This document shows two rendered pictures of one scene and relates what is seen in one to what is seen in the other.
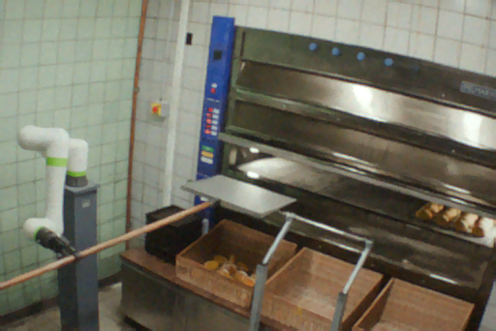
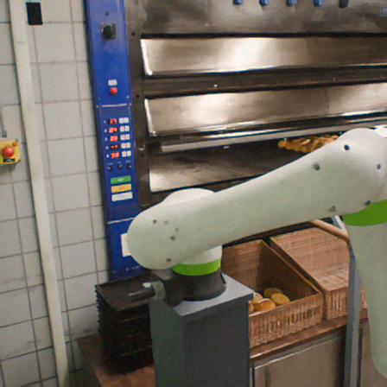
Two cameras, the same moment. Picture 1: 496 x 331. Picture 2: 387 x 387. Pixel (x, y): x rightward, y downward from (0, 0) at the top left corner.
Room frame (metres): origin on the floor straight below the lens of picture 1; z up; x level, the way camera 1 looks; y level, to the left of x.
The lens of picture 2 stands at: (2.37, 1.90, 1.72)
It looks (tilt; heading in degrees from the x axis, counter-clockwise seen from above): 14 degrees down; 300
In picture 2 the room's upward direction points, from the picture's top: 3 degrees counter-clockwise
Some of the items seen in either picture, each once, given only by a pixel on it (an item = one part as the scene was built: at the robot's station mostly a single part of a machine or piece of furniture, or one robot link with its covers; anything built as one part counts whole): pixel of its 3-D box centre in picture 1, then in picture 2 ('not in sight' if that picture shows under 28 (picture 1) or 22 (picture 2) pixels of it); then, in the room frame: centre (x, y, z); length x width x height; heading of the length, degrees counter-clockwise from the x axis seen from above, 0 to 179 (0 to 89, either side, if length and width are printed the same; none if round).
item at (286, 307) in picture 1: (320, 293); (339, 264); (2.91, -0.49, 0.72); 0.56 x 0.49 x 0.28; 55
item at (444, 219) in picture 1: (462, 211); (331, 144); (3.18, -1.35, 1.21); 0.61 x 0.48 x 0.06; 146
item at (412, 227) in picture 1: (355, 209); (302, 172); (3.16, -0.64, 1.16); 1.80 x 0.06 x 0.04; 56
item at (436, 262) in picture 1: (348, 233); not in sight; (3.14, -0.63, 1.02); 1.79 x 0.11 x 0.19; 56
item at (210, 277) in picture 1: (235, 261); (242, 291); (3.24, 0.01, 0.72); 0.56 x 0.49 x 0.28; 57
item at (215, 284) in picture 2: (69, 175); (176, 282); (2.96, 0.99, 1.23); 0.26 x 0.15 x 0.06; 60
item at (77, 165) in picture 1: (74, 156); (191, 230); (2.93, 0.95, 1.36); 0.16 x 0.13 x 0.19; 93
